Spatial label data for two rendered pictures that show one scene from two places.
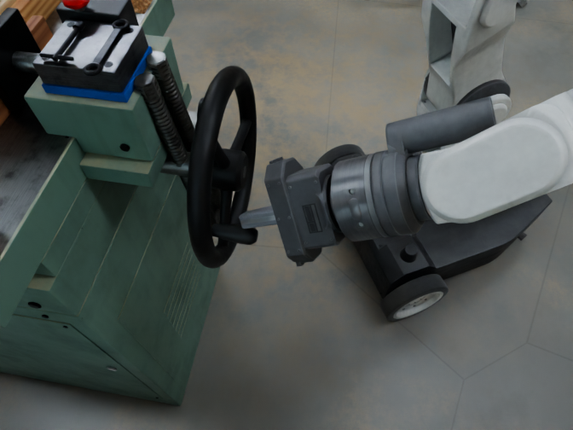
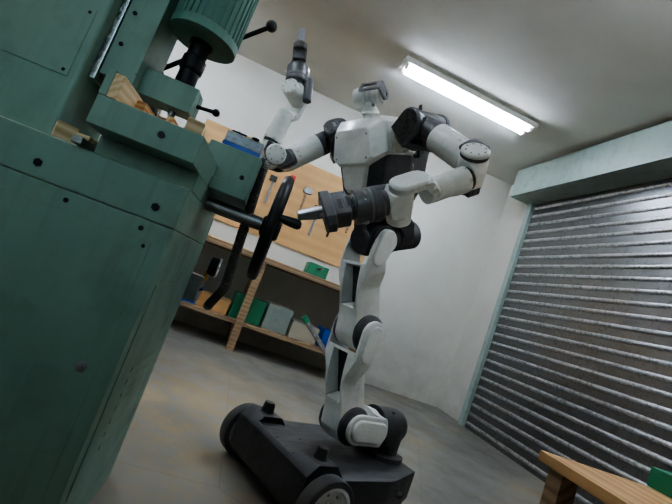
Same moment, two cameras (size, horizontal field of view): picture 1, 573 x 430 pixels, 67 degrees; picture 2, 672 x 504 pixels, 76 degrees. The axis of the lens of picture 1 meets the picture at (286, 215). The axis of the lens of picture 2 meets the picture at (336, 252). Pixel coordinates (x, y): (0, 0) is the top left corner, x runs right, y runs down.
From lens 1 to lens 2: 0.98 m
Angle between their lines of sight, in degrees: 65
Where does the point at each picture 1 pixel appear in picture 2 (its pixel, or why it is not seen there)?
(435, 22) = (346, 275)
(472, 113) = not seen: hidden behind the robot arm
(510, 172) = (416, 178)
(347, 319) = not seen: outside the picture
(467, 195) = (405, 182)
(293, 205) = (332, 199)
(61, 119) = (220, 154)
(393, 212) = (379, 193)
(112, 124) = (245, 163)
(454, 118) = not seen: hidden behind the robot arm
